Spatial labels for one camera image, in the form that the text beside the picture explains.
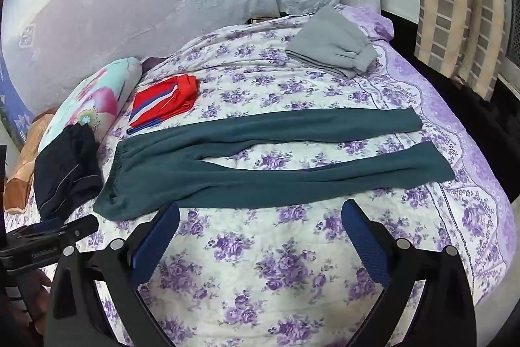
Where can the grey folded pants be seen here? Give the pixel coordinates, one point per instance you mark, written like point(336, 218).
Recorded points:
point(331, 43)

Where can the red blue white folded garment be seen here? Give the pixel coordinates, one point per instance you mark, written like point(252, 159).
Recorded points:
point(162, 101)

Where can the dark navy folded pants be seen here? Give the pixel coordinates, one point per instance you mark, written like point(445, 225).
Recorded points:
point(67, 173)

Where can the beige grey checked curtain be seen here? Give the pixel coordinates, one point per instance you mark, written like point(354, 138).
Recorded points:
point(463, 40)

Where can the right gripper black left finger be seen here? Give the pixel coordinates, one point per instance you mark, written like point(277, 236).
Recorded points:
point(75, 315)

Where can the left hand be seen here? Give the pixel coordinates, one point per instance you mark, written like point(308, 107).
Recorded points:
point(27, 303)

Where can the dark teal pants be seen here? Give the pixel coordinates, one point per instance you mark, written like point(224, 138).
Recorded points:
point(184, 165)

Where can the orange brown pillow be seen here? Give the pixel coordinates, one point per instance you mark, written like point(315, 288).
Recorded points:
point(18, 186)

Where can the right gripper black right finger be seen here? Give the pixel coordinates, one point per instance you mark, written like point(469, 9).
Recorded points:
point(445, 314)

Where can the purple floral bed sheet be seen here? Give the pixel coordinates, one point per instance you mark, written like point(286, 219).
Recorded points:
point(290, 276)

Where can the floral pink teal pillow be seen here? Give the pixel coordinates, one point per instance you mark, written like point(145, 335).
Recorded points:
point(97, 100)

